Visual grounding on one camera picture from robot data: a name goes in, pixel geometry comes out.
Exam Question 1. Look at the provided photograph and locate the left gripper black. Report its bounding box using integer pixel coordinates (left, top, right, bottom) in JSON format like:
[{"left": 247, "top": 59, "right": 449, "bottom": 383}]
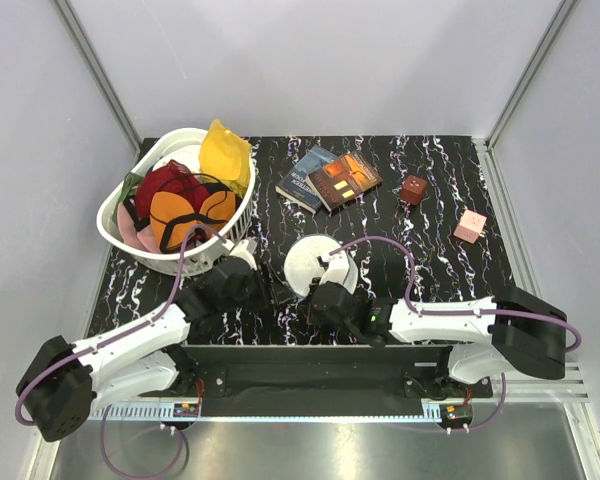
[{"left": 221, "top": 260, "right": 293, "bottom": 313}]

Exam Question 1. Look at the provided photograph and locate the white mesh laundry bag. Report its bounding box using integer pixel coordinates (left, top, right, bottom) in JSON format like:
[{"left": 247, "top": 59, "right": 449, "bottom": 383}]
[{"left": 283, "top": 234, "right": 358, "bottom": 298}]

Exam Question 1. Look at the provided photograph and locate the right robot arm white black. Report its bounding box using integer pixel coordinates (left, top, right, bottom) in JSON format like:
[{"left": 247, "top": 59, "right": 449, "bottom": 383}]
[{"left": 308, "top": 282, "right": 567, "bottom": 401}]

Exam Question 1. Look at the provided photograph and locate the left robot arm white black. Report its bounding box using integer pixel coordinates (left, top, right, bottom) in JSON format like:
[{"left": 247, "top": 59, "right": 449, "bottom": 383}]
[{"left": 14, "top": 256, "right": 295, "bottom": 442}]

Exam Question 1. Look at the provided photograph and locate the white plastic laundry basket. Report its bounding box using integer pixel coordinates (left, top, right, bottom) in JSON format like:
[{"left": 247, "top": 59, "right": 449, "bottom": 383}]
[{"left": 96, "top": 128, "right": 257, "bottom": 277}]

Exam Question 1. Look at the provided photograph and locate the orange black bra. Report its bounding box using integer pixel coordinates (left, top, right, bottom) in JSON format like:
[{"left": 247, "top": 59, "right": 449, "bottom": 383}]
[{"left": 150, "top": 182, "right": 242, "bottom": 254}]

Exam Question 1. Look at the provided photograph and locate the yellow bra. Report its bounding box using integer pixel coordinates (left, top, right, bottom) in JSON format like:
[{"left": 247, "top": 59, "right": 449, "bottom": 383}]
[{"left": 199, "top": 119, "right": 252, "bottom": 189}]

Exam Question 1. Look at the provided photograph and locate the dark red bra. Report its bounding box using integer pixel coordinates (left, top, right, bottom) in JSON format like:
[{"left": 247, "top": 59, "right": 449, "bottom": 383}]
[{"left": 133, "top": 166, "right": 206, "bottom": 221}]

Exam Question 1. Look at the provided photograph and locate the blue paperback book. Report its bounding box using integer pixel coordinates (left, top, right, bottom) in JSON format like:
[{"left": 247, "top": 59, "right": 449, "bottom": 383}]
[{"left": 276, "top": 145, "right": 337, "bottom": 214}]

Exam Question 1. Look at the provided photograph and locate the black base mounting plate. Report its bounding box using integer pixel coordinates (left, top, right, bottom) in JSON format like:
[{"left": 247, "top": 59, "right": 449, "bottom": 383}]
[{"left": 147, "top": 346, "right": 494, "bottom": 421}]

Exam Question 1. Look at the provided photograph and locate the orange dark paperback book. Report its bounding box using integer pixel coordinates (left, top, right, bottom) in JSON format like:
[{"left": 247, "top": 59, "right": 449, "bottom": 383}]
[{"left": 306, "top": 150, "right": 382, "bottom": 213}]

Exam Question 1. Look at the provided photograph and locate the dark red cube adapter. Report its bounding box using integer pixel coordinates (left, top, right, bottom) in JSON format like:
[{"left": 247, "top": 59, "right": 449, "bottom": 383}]
[{"left": 400, "top": 175, "right": 428, "bottom": 206}]

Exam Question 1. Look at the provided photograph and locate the pink cube adapter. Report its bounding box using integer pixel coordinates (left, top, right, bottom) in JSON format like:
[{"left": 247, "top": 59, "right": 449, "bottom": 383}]
[{"left": 453, "top": 210, "right": 487, "bottom": 244}]

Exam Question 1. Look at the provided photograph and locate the pink garment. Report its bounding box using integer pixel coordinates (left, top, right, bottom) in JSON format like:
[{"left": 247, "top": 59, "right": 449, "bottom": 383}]
[{"left": 116, "top": 200, "right": 160, "bottom": 254}]

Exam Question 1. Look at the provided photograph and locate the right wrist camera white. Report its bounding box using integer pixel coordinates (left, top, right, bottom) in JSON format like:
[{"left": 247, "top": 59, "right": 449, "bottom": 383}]
[{"left": 317, "top": 252, "right": 351, "bottom": 286}]

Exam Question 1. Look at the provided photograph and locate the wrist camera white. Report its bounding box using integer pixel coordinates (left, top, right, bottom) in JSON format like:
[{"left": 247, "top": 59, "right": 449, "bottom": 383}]
[
  {"left": 317, "top": 252, "right": 351, "bottom": 286},
  {"left": 230, "top": 238, "right": 258, "bottom": 271}
]

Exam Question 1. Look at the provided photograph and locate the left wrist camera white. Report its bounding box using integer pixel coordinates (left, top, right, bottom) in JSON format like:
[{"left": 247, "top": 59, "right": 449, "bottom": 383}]
[{"left": 230, "top": 238, "right": 258, "bottom": 271}]

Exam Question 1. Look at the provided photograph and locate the green garment strap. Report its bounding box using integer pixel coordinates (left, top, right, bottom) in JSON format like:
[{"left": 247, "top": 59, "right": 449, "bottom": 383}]
[{"left": 121, "top": 171, "right": 142, "bottom": 206}]

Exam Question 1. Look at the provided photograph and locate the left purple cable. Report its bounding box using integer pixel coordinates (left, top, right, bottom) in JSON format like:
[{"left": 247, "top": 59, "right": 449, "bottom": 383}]
[{"left": 14, "top": 224, "right": 236, "bottom": 477}]

